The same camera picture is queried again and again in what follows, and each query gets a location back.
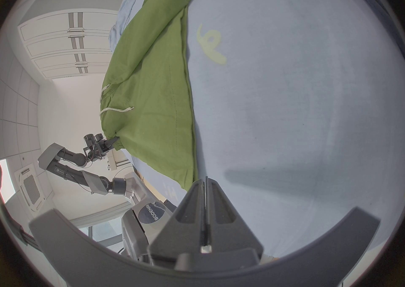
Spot white wardrobe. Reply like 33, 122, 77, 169
17, 10, 127, 80

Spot white ceiling air vent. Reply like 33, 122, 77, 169
18, 165, 48, 212

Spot pale blue quilt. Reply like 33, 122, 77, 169
108, 0, 159, 53

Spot window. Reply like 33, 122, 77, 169
76, 222, 124, 253

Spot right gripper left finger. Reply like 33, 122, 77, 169
148, 178, 206, 269

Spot green shorts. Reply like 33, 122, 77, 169
100, 0, 199, 191

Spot bed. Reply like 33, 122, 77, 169
127, 0, 402, 262

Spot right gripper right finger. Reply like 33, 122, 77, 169
206, 178, 264, 268

